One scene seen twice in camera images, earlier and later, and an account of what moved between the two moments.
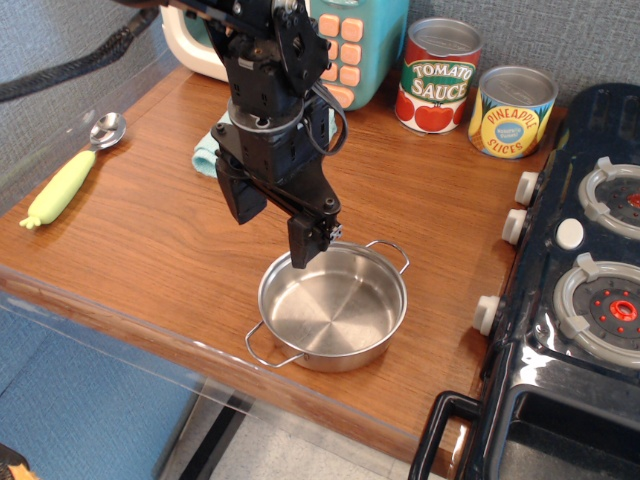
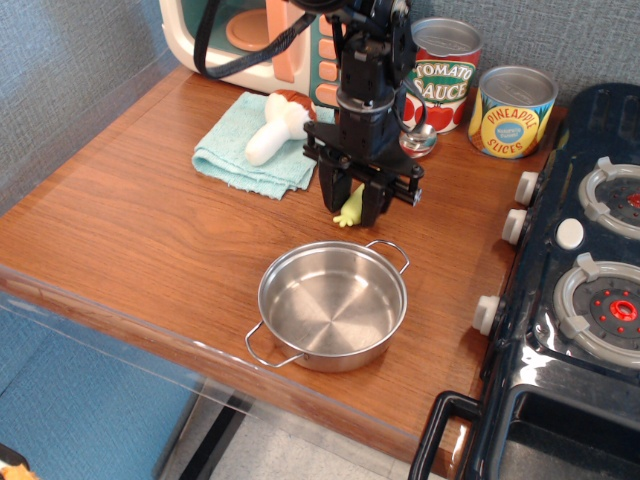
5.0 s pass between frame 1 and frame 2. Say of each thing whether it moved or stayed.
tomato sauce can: stayed
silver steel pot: stayed
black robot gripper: moved
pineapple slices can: stayed
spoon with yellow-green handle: moved
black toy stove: stayed
